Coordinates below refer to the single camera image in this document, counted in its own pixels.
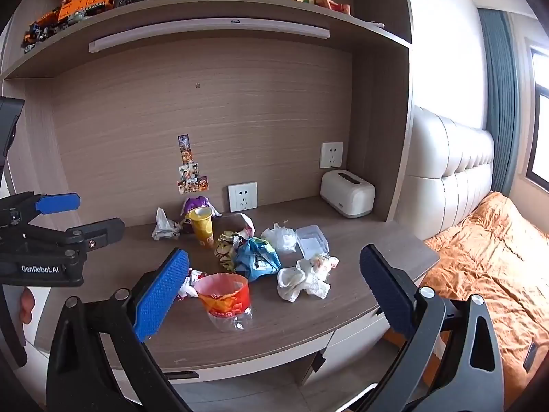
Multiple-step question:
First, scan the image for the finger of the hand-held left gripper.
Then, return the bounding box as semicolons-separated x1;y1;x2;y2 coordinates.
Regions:
0;192;81;229
26;217;126;253

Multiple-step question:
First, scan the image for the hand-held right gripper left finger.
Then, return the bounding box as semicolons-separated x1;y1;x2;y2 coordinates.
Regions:
46;247;191;412

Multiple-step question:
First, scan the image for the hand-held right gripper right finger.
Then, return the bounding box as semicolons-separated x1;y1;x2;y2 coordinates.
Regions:
359;244;504;412

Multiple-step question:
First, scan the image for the red white wrapper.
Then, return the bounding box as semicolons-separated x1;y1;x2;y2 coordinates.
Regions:
177;268;207;300

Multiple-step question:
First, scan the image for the cut bottle with red label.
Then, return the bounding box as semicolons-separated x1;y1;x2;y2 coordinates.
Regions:
194;272;252;333

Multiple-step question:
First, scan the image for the yellow paper cup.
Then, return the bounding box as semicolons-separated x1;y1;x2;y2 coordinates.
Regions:
188;207;215;250

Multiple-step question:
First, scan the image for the stained white tissue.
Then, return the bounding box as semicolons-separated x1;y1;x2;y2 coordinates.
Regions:
277;254;339;302

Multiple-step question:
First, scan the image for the clear plastic box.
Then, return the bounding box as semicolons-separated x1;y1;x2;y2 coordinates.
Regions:
296;224;330;260

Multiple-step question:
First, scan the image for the blue snack bag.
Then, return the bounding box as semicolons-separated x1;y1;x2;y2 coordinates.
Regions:
234;237;282;282

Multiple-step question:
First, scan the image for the clear plastic bag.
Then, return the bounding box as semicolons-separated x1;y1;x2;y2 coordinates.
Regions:
261;223;298;255

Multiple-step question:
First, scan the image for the person's left hand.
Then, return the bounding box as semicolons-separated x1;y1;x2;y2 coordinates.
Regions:
19;287;36;324

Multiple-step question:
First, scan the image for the white desk drawer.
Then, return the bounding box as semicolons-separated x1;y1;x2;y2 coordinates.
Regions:
300;314;389;389

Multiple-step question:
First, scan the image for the purple snack packet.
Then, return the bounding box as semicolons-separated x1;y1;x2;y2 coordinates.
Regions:
180;196;221;224

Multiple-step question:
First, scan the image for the white ribbed tissue box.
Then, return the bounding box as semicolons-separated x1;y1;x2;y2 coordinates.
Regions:
320;169;376;219

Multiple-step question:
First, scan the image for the orange bedding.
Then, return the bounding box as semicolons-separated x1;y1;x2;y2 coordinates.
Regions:
384;192;549;396

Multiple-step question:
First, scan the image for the strip of cartoon stickers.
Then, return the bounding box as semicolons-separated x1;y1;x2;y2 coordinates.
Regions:
177;134;209;194

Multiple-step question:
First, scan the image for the cream padded headboard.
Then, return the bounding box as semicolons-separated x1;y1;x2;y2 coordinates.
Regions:
405;106;496;241

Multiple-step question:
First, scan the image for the window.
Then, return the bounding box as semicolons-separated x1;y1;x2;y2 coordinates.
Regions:
525;45;549;190

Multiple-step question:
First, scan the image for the white light bar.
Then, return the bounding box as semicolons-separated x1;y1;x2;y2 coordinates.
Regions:
88;18;331;53

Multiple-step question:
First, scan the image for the grey blue curtain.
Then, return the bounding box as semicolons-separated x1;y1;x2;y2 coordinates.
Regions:
478;8;522;198

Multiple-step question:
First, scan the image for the red orange toy figure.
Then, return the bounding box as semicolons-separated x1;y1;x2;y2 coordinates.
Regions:
314;0;351;14

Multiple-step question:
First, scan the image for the white wall outlet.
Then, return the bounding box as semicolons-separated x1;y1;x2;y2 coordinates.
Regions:
227;181;258;213
320;142;344;169

